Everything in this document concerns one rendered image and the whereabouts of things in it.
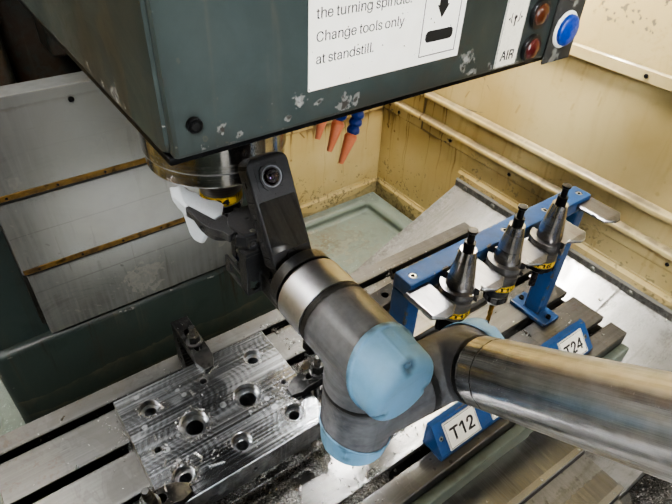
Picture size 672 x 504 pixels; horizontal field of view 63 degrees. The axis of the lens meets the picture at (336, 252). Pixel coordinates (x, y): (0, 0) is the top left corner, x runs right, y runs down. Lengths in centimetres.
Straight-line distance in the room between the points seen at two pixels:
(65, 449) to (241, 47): 87
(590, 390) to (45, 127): 89
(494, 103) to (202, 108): 133
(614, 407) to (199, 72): 37
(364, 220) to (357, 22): 166
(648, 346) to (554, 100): 64
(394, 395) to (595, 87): 112
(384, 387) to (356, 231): 157
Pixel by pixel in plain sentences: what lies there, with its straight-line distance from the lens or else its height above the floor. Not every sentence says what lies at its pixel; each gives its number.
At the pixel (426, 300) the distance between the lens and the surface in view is 83.
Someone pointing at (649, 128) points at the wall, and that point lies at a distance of 142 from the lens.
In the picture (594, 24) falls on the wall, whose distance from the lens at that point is 145.
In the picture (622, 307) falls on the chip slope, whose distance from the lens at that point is 156.
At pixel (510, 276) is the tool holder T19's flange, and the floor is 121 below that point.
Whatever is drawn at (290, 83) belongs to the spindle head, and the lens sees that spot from 41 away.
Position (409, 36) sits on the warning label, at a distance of 46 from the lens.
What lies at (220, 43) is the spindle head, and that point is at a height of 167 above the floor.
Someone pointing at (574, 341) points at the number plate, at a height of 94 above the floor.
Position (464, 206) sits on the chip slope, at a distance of 175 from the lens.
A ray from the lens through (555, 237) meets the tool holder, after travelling 99.
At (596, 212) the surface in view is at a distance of 113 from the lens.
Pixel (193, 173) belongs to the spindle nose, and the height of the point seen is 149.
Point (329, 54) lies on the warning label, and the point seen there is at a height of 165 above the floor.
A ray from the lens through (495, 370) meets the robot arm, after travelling 53.
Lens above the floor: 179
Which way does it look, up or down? 39 degrees down
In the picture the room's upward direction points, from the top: 3 degrees clockwise
